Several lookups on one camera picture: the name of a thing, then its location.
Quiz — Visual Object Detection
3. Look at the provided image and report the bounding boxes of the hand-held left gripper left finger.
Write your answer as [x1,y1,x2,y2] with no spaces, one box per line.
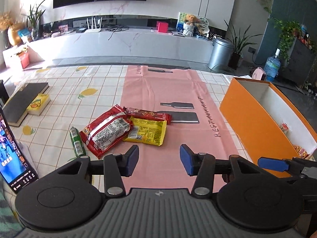
[56,144,139,196]

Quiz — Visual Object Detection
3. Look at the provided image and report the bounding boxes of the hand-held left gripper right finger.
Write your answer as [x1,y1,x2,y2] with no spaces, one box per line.
[180,144,260,196]

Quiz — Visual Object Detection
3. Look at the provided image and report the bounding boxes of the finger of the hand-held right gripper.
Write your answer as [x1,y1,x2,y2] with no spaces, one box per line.
[292,157,317,170]
[258,157,302,178]

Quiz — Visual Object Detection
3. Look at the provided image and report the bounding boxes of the red yellow crisp bag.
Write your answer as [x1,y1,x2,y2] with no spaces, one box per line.
[292,144,313,159]

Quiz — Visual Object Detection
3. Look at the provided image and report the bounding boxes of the orange cardboard box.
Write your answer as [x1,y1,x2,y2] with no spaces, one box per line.
[219,77,317,179]

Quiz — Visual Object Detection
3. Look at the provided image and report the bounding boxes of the yellow snack packet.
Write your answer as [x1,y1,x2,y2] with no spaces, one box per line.
[122,116,167,147]

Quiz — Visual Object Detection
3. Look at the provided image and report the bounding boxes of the large red snack packet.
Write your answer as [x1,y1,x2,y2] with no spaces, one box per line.
[80,105,134,159]

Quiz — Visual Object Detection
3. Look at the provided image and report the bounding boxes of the long red snack packet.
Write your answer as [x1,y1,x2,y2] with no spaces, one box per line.
[123,107,172,125]

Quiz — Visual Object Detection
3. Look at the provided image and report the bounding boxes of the green candy tube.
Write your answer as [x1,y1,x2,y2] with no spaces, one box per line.
[69,126,86,157]

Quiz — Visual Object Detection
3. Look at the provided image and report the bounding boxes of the pink table mat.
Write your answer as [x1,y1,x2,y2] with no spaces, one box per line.
[121,64,239,194]

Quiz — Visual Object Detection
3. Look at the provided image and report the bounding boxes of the small pink heater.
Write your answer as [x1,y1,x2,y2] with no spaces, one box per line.
[251,67,267,80]

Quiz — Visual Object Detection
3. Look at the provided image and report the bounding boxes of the checked lemon print tablecloth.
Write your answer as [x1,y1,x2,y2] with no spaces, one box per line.
[0,64,248,196]

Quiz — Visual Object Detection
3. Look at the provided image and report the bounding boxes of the blue water jug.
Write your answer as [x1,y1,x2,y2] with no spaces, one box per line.
[263,48,281,81]

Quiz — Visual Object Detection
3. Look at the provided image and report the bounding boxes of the dark grey cabinet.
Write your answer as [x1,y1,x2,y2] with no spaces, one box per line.
[282,38,316,87]

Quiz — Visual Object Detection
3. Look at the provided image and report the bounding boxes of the silver trash can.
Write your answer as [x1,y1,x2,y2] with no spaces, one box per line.
[208,38,234,71]

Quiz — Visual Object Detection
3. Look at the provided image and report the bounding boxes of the yellow tissue packet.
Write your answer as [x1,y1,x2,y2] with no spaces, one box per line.
[27,93,51,116]

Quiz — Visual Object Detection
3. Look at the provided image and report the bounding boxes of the white marble tv console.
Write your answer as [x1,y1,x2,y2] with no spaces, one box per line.
[27,27,216,65]

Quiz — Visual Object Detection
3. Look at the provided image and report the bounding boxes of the smartphone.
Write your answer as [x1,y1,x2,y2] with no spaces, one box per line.
[0,107,39,194]

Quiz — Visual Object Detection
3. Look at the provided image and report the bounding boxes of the potted long leaf plant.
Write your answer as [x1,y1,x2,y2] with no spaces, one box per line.
[224,18,263,69]

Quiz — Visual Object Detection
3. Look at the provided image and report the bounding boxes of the dark hardcover book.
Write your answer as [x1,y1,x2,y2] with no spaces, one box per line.
[2,82,49,127]

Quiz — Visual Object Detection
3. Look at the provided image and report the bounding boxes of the row of small bottles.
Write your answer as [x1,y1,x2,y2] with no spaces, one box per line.
[298,25,315,45]

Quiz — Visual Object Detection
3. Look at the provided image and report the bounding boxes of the white router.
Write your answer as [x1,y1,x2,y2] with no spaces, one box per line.
[85,16,103,33]

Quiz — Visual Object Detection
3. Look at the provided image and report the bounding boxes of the trailing ivy plant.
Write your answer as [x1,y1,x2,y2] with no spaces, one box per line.
[245,0,307,62]

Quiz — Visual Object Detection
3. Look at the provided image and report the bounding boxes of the round decorative fan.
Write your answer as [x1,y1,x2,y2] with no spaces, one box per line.
[196,15,210,34]

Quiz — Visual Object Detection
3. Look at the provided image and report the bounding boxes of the blue picture board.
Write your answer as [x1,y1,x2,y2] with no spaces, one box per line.
[177,12,189,34]

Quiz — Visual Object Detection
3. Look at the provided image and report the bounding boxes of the dark side furniture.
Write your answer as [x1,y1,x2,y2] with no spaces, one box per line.
[0,79,10,102]

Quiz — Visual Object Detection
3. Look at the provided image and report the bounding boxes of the cardboard box with red side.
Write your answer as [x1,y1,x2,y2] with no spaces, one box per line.
[2,46,30,70]

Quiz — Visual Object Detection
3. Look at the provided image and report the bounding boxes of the gold vase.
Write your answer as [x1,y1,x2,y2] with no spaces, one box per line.
[7,22,25,46]

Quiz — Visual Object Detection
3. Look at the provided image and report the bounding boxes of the green orchid plant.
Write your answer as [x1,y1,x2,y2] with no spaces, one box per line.
[22,0,49,39]

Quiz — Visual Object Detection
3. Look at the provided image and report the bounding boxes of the yellow dried flowers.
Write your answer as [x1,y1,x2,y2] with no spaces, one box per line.
[0,11,16,30]

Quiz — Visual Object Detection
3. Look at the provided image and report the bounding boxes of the black cables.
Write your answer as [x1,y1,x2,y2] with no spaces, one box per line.
[106,25,129,40]

